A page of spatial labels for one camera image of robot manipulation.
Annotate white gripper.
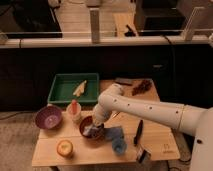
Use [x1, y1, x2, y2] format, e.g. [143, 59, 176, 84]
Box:
[92, 104, 112, 126]

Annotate dark red bowl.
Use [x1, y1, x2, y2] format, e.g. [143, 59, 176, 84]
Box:
[79, 116, 104, 140]

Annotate blue towel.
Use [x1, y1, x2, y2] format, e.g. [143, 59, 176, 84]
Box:
[82, 123, 128, 156]

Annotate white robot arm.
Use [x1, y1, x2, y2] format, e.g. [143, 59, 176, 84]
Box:
[92, 83, 213, 171]

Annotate purple bowl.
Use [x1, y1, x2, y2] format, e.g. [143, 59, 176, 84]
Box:
[35, 105, 62, 130]

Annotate yellow banana piece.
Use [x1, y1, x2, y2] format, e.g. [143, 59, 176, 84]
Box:
[73, 80, 87, 97]

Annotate green plastic tray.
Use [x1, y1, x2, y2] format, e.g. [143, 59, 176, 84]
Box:
[47, 73, 99, 106]

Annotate dark flat rectangular object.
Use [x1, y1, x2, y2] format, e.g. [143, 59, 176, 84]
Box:
[115, 78, 133, 85]

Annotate yellow orange fruit toy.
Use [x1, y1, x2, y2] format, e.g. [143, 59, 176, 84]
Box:
[57, 140, 73, 158]

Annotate small black clip object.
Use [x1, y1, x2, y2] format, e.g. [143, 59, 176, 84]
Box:
[136, 146, 151, 164]

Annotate black object on shelf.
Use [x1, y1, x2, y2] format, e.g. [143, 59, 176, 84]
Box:
[124, 25, 135, 37]

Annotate white vertical post right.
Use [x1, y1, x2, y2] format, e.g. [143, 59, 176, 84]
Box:
[181, 7, 205, 41]

